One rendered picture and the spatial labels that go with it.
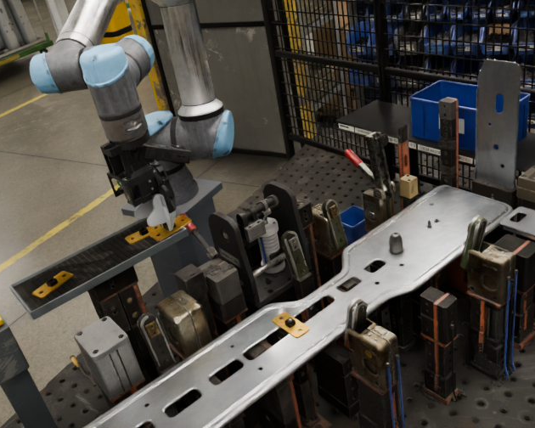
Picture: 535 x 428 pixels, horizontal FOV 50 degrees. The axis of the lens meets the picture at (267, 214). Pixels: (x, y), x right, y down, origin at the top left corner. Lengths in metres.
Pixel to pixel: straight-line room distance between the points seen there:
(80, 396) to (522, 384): 1.13
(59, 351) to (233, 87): 1.99
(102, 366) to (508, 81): 1.12
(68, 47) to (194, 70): 0.37
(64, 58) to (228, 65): 2.82
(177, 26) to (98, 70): 0.46
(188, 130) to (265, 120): 2.48
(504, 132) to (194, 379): 0.97
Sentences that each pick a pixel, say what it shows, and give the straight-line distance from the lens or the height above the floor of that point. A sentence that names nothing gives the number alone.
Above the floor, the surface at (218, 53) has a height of 0.87.
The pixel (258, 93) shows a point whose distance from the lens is 3.86.
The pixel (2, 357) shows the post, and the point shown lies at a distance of 1.30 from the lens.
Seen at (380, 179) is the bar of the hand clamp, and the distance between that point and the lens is 1.51.
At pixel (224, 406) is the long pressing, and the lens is 1.12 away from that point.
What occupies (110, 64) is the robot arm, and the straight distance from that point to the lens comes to 0.99.
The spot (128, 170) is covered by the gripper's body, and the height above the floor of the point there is 1.41.
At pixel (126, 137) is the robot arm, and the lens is 1.03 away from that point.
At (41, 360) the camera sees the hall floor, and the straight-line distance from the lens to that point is 3.08.
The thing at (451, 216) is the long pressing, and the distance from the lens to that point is 1.53.
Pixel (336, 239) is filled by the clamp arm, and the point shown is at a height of 1.01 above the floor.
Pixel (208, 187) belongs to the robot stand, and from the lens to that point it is 1.62.
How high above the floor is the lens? 1.82
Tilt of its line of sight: 30 degrees down
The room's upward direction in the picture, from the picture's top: 11 degrees counter-clockwise
